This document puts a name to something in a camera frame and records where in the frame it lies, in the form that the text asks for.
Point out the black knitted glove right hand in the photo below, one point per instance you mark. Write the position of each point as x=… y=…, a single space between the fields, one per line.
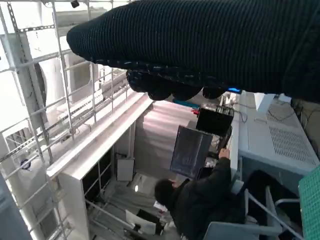
x=200 y=45

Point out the blue screen monitor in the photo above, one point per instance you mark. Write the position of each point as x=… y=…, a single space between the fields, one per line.
x=234 y=90

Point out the black electronics box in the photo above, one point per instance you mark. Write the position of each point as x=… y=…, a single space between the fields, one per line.
x=215 y=122

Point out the dark screen monitor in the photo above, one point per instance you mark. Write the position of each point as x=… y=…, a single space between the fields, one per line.
x=191 y=152

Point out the white perforated cabinet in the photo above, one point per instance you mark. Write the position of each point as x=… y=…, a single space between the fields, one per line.
x=262 y=145

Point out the small black spotlight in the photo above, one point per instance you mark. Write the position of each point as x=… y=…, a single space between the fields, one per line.
x=75 y=3

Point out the white shelf unit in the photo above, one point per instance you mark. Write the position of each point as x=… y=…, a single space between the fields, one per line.
x=100 y=145

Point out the grey square panel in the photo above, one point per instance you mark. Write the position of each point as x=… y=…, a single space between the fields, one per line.
x=125 y=170

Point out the person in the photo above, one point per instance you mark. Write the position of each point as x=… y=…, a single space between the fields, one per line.
x=205 y=200

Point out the green cutting mat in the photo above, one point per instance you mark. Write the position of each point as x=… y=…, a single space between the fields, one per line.
x=311 y=205

